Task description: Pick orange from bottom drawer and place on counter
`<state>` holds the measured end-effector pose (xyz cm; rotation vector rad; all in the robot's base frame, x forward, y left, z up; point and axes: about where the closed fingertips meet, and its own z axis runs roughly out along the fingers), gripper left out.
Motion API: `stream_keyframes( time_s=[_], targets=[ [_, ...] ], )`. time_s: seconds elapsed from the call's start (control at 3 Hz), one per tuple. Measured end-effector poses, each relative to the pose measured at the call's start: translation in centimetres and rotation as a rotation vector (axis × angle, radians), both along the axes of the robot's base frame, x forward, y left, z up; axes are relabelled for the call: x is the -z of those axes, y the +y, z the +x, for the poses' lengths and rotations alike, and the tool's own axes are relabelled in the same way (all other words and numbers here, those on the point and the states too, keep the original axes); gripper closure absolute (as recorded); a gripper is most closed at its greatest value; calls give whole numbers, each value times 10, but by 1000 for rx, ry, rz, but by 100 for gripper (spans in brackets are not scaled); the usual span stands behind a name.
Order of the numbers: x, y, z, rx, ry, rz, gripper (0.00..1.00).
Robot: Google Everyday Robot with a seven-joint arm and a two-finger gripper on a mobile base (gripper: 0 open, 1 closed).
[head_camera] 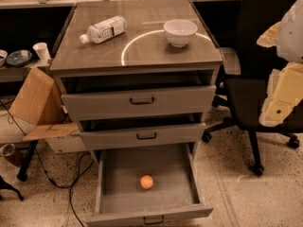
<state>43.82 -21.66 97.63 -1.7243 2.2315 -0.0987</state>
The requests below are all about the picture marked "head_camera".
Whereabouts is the orange fruit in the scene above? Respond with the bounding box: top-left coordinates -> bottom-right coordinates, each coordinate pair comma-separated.
140,175 -> 154,190

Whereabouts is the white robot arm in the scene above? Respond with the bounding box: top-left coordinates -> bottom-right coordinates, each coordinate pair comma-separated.
257,0 -> 303,127

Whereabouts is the grey drawer cabinet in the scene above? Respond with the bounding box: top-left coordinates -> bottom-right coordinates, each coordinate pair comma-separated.
48,0 -> 223,156

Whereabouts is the grey top drawer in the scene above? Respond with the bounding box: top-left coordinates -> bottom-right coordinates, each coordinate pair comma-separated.
62,85 -> 215,121

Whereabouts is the grey drawer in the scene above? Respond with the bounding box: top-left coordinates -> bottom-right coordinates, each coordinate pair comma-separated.
80,114 -> 205,150
62,85 -> 215,121
86,144 -> 213,227

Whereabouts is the grey middle drawer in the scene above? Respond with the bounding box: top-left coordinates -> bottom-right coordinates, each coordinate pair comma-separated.
80,114 -> 205,150

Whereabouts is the grey bottom drawer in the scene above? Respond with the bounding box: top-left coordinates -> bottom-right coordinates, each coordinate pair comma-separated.
86,144 -> 213,227

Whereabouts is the white ceramic bowl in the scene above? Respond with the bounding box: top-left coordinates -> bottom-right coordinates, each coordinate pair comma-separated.
164,19 -> 198,47

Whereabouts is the clear plastic bottle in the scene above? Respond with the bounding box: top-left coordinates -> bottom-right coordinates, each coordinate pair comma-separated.
80,15 -> 127,44

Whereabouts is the black office chair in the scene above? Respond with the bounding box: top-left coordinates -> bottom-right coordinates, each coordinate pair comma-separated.
202,0 -> 303,175

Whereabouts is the brown cardboard box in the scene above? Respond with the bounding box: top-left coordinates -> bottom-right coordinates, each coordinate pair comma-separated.
9,68 -> 78,141

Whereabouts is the white paper cup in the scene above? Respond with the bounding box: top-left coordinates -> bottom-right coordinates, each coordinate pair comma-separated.
32,43 -> 50,61

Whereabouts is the dark blue bowl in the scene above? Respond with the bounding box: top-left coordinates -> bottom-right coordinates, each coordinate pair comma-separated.
6,49 -> 32,68

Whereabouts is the black stand leg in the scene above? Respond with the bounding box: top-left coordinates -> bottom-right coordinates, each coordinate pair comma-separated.
17,140 -> 38,182

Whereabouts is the brown cup on floor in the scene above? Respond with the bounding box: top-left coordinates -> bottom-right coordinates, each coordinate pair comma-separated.
0,144 -> 24,166

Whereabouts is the white bowl at left edge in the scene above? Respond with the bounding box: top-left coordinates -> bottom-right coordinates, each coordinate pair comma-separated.
0,49 -> 8,67

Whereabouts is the black floor cable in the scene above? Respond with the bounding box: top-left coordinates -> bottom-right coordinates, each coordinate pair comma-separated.
0,98 -> 95,227

